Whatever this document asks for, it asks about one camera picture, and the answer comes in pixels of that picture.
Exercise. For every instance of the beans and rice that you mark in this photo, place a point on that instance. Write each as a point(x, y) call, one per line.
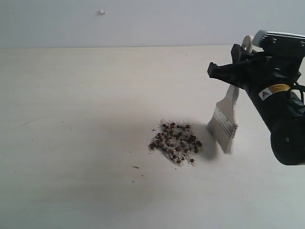
point(162, 152)

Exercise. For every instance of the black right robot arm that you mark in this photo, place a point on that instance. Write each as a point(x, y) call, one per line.
point(284, 115)

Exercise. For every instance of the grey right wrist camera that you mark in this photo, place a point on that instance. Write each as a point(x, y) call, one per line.
point(286, 49)

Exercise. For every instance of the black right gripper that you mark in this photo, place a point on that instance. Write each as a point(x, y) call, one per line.
point(252, 70)

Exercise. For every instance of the white paint brush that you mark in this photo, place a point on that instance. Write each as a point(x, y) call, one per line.
point(224, 123)

